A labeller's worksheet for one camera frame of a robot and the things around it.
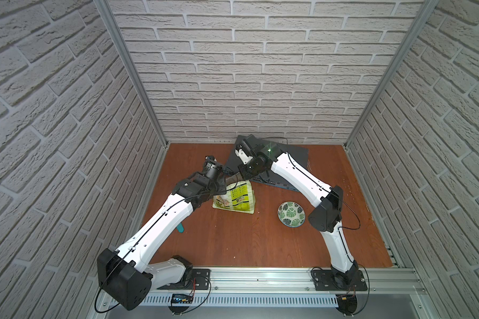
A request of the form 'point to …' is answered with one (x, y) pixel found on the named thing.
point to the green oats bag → (239, 197)
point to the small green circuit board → (181, 298)
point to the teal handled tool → (180, 228)
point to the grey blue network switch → (271, 177)
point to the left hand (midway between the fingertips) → (218, 177)
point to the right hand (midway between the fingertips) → (238, 176)
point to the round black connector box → (347, 304)
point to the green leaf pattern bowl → (291, 214)
